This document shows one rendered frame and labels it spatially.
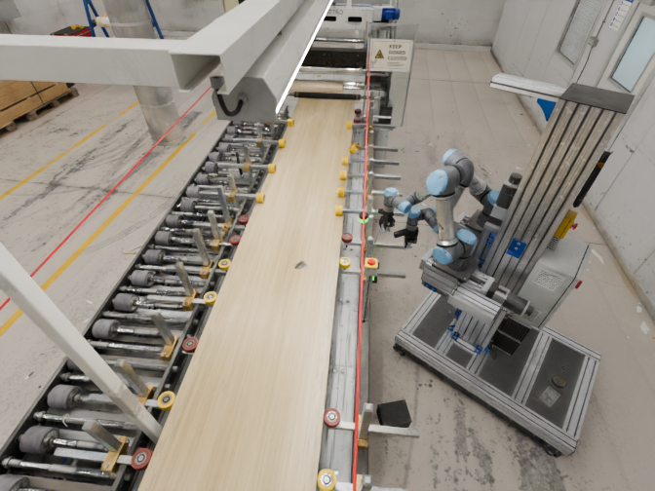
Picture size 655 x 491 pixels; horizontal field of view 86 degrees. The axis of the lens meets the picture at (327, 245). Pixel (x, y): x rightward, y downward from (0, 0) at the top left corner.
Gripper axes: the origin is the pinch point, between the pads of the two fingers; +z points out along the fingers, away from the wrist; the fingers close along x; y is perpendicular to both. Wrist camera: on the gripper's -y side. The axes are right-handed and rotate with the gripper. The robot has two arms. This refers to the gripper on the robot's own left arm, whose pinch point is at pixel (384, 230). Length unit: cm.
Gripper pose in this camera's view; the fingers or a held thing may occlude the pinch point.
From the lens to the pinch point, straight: 246.9
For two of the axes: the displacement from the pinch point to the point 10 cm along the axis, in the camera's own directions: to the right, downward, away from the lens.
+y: 2.5, 6.6, -7.1
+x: 9.7, -1.7, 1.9
